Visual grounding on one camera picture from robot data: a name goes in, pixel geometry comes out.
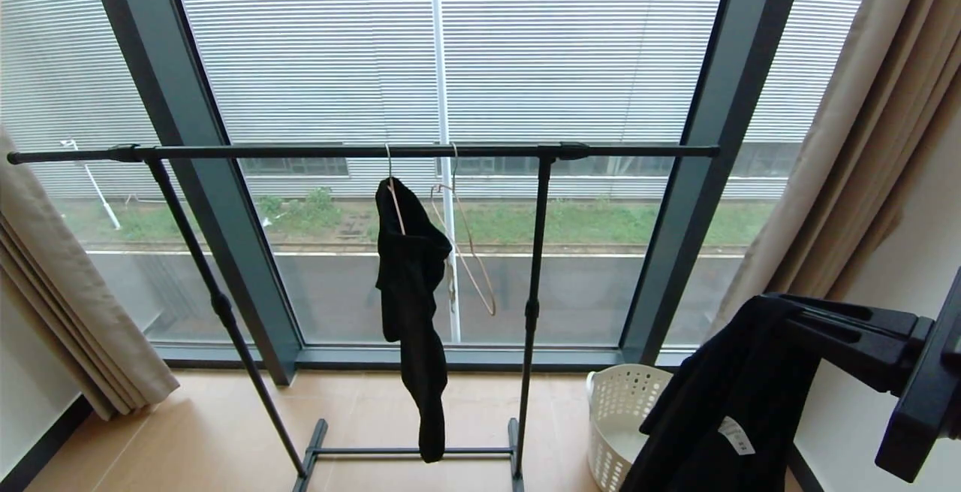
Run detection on pink clothes hanger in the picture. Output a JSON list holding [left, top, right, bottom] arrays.
[[429, 143, 498, 317], [384, 145, 408, 236]]

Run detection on black clothes rack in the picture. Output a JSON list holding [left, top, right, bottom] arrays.
[[6, 143, 722, 492]]

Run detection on beige curtain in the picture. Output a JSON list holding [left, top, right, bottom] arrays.
[[0, 128, 181, 421], [709, 0, 961, 337]]

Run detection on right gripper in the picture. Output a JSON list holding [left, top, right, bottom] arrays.
[[760, 267, 961, 484]]

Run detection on black shorts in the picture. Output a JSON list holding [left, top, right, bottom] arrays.
[[374, 177, 460, 464]]

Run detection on white laundry basket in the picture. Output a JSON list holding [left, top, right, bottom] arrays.
[[586, 364, 674, 492]]

